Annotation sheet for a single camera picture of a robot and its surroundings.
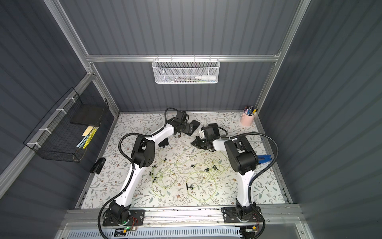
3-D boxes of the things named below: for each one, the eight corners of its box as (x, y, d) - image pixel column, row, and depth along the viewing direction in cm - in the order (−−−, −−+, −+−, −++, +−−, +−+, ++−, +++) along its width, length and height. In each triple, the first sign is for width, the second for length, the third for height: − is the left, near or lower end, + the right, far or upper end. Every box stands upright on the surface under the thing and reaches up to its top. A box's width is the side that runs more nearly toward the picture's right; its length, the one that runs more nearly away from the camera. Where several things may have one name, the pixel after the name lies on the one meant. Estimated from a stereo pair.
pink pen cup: (241, 126, 114) (246, 113, 103) (239, 118, 119) (243, 105, 108) (253, 126, 114) (259, 113, 103) (250, 118, 119) (256, 105, 108)
